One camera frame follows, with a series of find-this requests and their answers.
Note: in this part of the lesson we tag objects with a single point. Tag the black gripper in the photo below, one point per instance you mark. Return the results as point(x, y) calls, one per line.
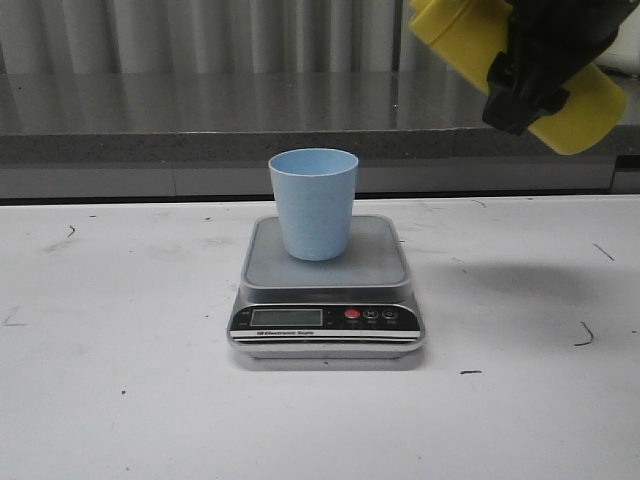
point(548, 43)

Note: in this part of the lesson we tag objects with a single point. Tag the stainless steel back counter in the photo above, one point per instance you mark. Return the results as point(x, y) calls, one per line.
point(132, 137)

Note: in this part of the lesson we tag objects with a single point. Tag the light blue plastic cup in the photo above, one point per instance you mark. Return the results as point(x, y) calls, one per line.
point(314, 191)

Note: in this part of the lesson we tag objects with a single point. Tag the yellow squeeze bottle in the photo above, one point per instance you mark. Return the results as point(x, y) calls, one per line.
point(467, 36)

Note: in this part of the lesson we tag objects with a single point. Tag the silver digital kitchen scale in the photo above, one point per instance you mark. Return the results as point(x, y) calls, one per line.
point(360, 305)

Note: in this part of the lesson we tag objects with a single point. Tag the white container on counter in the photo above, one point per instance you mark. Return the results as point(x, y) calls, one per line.
point(623, 54)

